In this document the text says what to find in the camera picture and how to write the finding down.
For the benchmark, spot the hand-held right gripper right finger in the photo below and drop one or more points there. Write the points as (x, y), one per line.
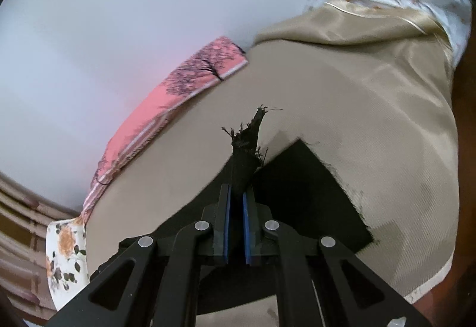
(248, 230)

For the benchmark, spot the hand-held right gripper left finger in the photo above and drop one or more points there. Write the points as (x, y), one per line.
(225, 228)

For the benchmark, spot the black pants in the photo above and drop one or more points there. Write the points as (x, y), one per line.
(308, 193)

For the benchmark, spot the pink tree print pillow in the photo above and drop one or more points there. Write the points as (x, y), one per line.
(193, 77)

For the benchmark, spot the beige bed mat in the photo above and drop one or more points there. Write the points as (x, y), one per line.
(316, 89)

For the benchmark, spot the white floral pillow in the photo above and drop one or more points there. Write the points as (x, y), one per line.
(63, 237)

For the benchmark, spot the gold satin blanket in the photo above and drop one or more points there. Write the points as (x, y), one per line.
(409, 51)

